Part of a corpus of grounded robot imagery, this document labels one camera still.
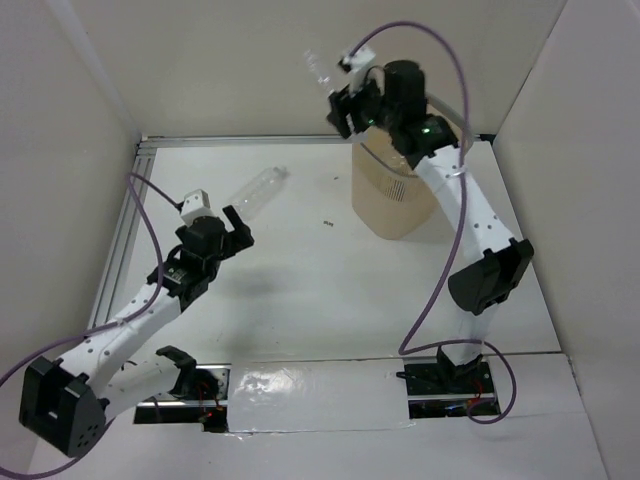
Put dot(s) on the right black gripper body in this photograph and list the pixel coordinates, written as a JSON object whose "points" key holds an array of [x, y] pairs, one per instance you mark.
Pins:
{"points": [[371, 110]]}

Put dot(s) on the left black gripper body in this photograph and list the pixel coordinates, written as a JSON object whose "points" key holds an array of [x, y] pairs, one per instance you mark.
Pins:
{"points": [[228, 240]]}

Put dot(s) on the crushed clear bottle white cap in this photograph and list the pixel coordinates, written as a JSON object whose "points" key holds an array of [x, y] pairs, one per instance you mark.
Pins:
{"points": [[320, 73]]}

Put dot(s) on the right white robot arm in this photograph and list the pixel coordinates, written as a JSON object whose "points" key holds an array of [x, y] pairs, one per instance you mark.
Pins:
{"points": [[496, 259]]}

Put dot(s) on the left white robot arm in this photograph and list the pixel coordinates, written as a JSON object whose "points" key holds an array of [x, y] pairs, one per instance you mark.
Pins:
{"points": [[70, 401]]}

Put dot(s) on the beige plastic bin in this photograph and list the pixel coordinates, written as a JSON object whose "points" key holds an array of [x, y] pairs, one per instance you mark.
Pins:
{"points": [[389, 199]]}

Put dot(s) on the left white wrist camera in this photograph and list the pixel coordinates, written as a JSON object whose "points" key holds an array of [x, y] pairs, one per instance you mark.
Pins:
{"points": [[196, 204]]}

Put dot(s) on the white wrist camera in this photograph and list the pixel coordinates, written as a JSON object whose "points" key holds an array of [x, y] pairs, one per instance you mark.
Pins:
{"points": [[356, 65], [196, 204]]}

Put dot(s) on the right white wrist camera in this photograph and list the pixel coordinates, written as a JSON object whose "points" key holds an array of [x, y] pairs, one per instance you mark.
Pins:
{"points": [[356, 65]]}

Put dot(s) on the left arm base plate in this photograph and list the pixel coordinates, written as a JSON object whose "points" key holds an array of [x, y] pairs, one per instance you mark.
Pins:
{"points": [[204, 405]]}

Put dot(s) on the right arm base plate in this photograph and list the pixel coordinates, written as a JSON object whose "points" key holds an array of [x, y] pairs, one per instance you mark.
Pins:
{"points": [[429, 398]]}

